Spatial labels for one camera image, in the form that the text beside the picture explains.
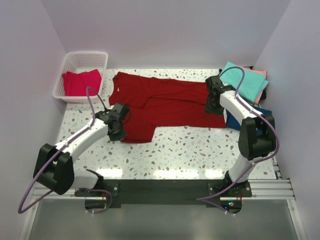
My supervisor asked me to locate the dark red t-shirt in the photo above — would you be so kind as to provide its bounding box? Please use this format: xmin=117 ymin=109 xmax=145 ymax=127
xmin=109 ymin=72 xmax=226 ymax=144

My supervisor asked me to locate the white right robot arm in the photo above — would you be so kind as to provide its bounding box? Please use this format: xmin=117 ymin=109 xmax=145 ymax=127
xmin=205 ymin=75 xmax=277 ymax=197

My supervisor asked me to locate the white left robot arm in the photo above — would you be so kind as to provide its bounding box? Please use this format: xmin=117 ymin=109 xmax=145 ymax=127
xmin=33 ymin=102 xmax=131 ymax=196

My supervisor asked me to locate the navy blue folded t-shirt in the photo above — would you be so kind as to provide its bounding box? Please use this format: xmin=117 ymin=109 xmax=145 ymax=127
xmin=223 ymin=106 xmax=272 ymax=131

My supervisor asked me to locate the teal folded t-shirt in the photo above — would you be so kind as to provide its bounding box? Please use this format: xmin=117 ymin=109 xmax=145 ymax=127
xmin=219 ymin=61 xmax=270 ymax=104

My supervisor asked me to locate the magenta t-shirt in basket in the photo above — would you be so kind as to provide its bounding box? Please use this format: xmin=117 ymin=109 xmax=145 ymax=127
xmin=62 ymin=69 xmax=102 ymax=97

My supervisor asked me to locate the pink folded t-shirt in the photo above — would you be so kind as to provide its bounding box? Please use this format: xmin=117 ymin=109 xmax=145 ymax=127
xmin=238 ymin=67 xmax=269 ymax=104

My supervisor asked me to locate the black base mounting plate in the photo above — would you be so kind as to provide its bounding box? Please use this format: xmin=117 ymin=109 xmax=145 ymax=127
xmin=74 ymin=179 xmax=253 ymax=213

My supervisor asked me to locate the white plastic laundry basket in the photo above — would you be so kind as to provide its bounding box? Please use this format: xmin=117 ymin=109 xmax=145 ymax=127
xmin=52 ymin=51 xmax=108 ymax=103

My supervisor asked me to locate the aluminium frame rail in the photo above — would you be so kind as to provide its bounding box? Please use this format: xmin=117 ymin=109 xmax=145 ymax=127
xmin=32 ymin=179 xmax=295 ymax=203

